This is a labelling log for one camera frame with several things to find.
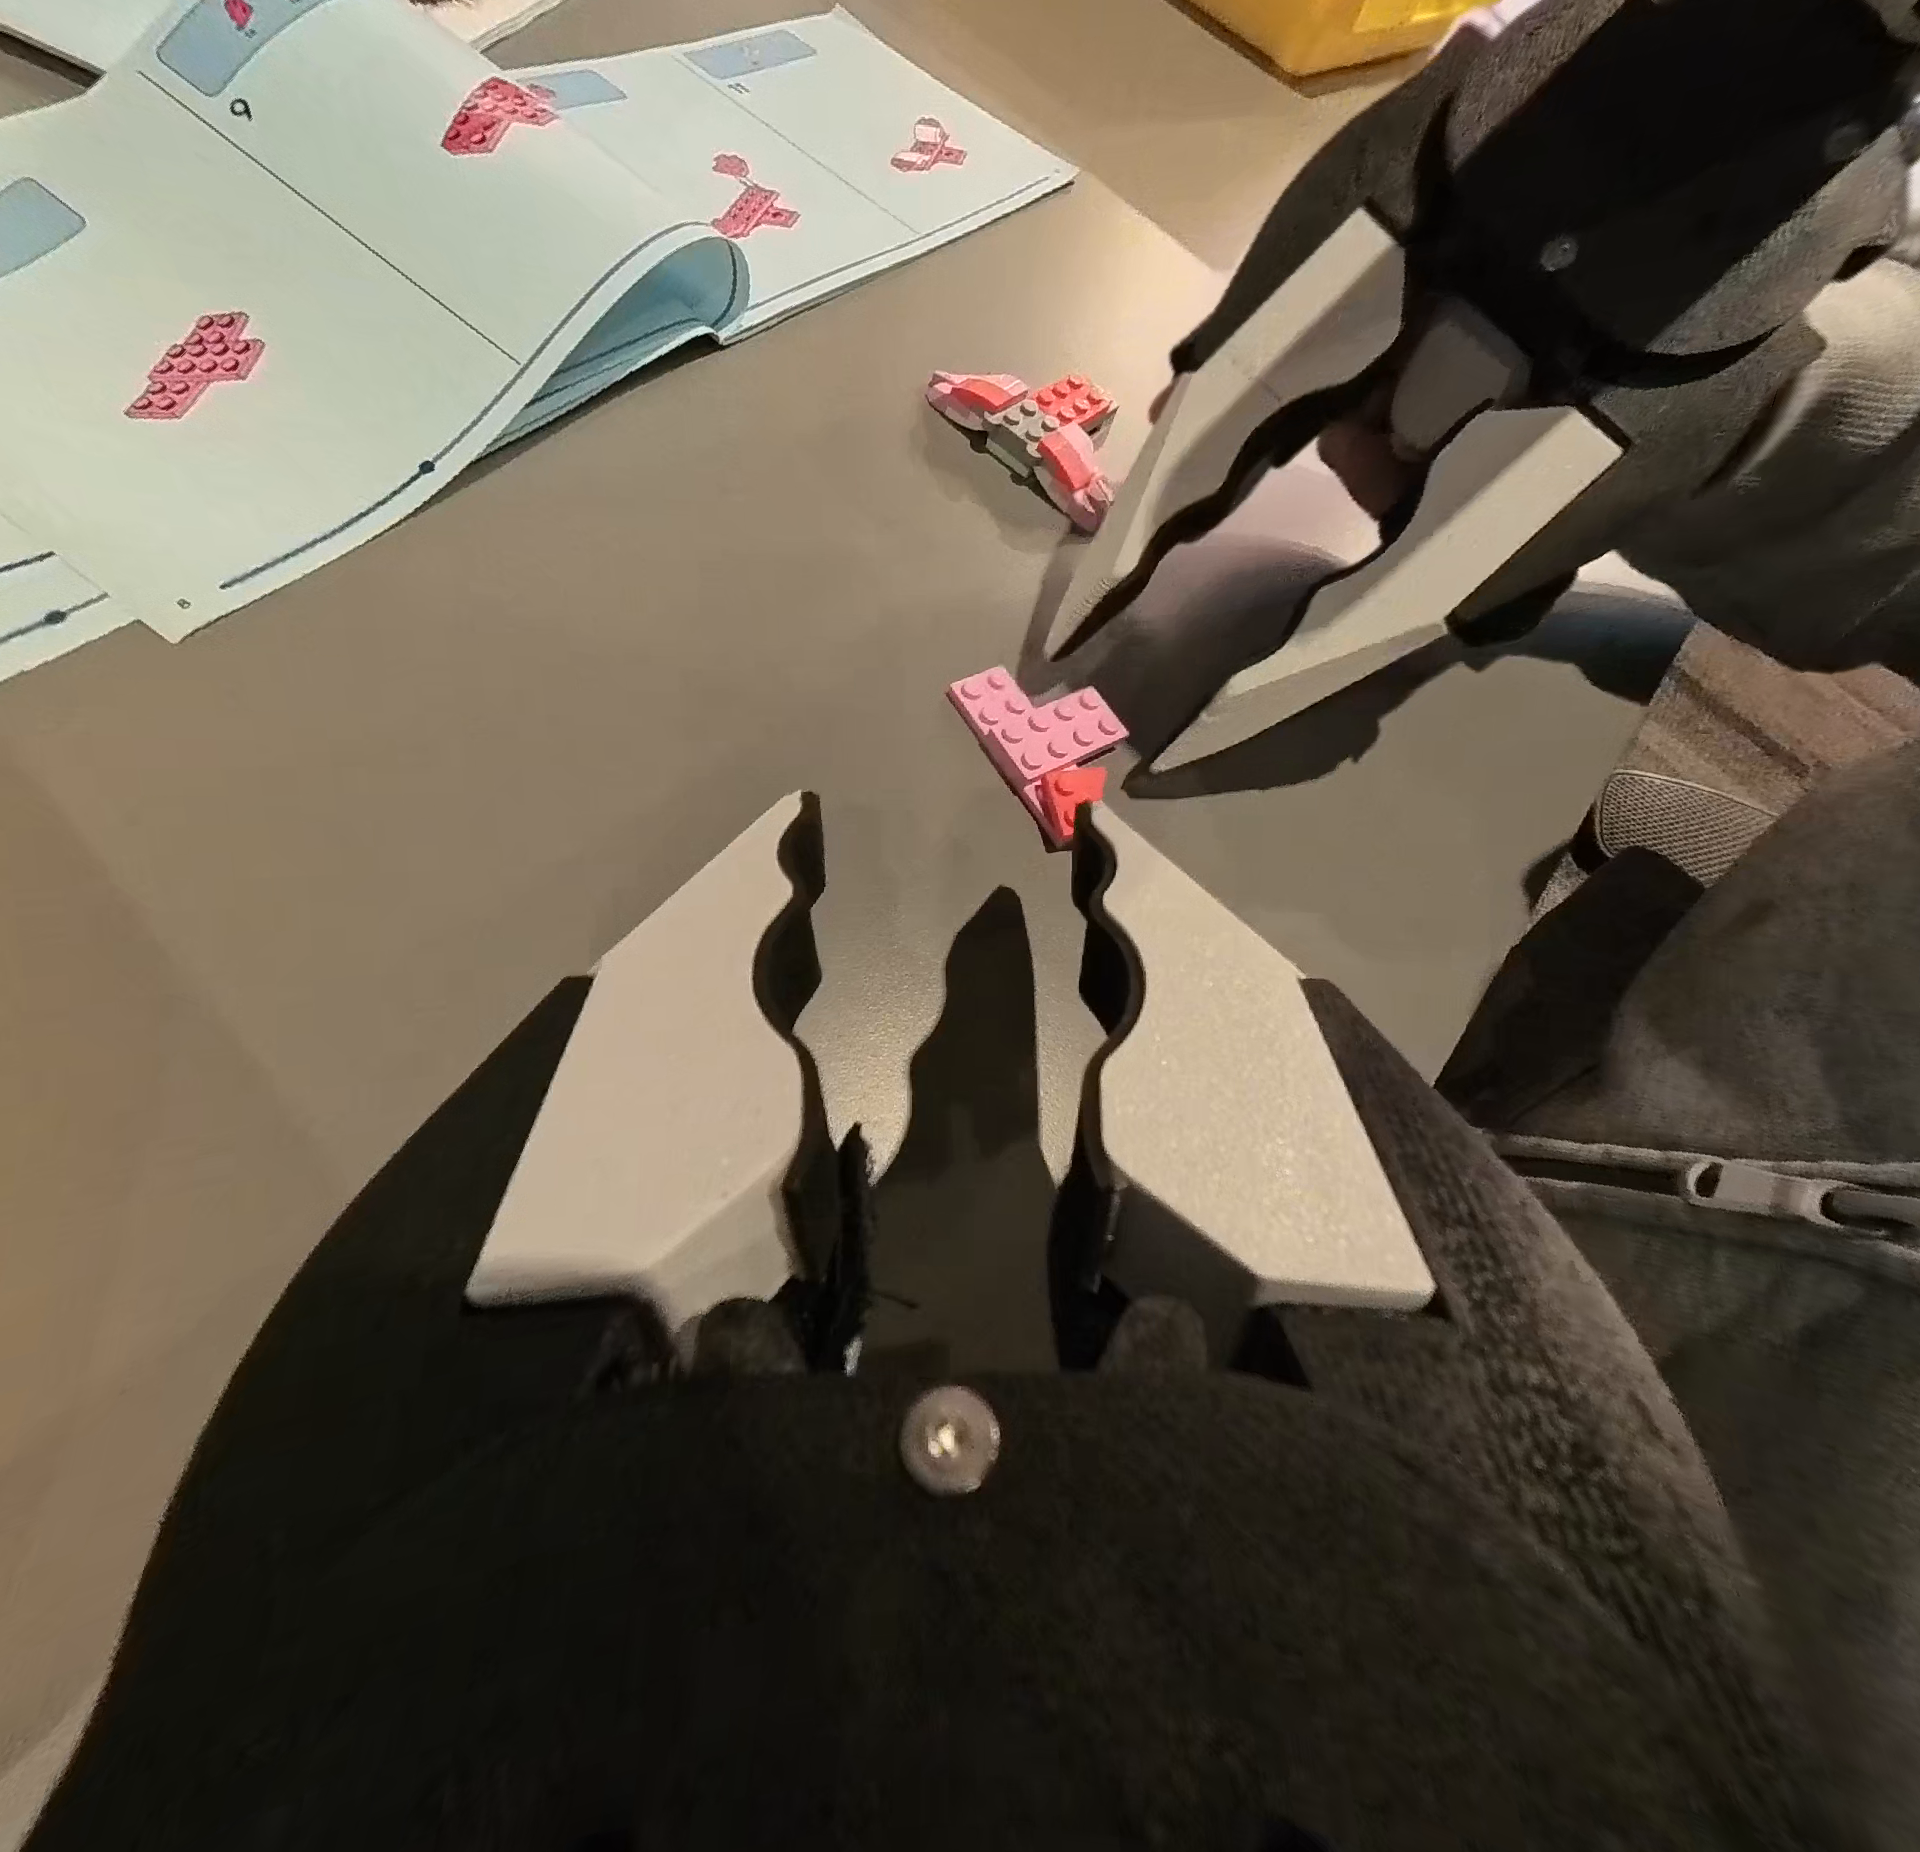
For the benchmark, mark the light blue instruction booklet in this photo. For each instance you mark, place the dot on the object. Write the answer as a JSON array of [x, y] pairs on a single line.
[[301, 306]]

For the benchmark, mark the person's right hand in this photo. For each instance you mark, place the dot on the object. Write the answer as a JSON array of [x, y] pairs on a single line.
[[1366, 456]]

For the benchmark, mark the person's right forearm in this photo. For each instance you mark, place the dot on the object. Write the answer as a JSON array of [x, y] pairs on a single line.
[[1798, 502]]

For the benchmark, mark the pink wedge brick plate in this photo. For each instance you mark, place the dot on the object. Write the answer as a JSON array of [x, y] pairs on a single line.
[[1095, 724]]

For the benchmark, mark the pink red brick model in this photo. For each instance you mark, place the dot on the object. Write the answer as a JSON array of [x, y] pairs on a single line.
[[1035, 425]]

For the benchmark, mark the person's grey clothing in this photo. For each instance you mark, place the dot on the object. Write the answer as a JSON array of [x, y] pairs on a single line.
[[1723, 1056]]

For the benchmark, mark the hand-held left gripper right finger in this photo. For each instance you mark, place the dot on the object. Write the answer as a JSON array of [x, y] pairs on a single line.
[[1245, 1132]]

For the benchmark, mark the grey desk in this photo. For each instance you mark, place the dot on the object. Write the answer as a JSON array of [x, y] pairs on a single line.
[[599, 607]]

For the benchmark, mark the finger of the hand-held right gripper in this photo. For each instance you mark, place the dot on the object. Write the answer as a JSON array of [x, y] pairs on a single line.
[[1470, 531], [1258, 382]]

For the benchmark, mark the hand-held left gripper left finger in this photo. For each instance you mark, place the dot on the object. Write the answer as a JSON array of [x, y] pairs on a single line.
[[659, 1132]]

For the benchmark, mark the long pink brick plate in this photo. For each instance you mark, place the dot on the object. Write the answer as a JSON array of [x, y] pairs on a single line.
[[984, 697]]

